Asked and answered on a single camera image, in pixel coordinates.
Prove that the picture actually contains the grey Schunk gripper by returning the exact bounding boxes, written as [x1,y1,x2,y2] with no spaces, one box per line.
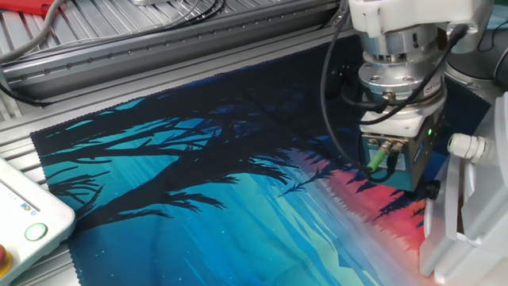
[359,109,448,193]

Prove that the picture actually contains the black drawer knob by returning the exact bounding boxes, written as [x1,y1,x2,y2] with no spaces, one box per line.
[422,179,442,201]

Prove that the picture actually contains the white drawer with black knob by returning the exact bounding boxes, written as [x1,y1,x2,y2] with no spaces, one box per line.
[418,158,483,278]

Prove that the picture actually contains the white drawer knob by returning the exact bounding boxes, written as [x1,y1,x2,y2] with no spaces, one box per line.
[447,133,491,162]

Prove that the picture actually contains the white plastic drawer cabinet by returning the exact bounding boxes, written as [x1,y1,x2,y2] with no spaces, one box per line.
[432,91,508,286]

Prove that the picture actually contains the tree print table cloth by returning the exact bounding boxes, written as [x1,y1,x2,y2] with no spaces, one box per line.
[29,33,493,286]

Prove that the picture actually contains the white teach pendant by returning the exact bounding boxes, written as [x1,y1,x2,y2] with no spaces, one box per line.
[0,157,76,286]

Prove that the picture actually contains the red flat object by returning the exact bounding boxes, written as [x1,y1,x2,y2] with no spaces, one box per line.
[0,0,56,17]

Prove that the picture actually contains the black cable with green plug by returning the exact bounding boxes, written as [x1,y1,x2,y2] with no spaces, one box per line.
[319,15,406,184]

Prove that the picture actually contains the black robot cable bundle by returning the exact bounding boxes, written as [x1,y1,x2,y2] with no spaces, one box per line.
[341,23,471,126]

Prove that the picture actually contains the dark grey aluminium rail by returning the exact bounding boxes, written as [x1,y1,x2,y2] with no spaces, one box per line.
[0,0,350,100]

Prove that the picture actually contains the thick grey cable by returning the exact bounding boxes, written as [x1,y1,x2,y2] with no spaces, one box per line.
[0,0,67,64]

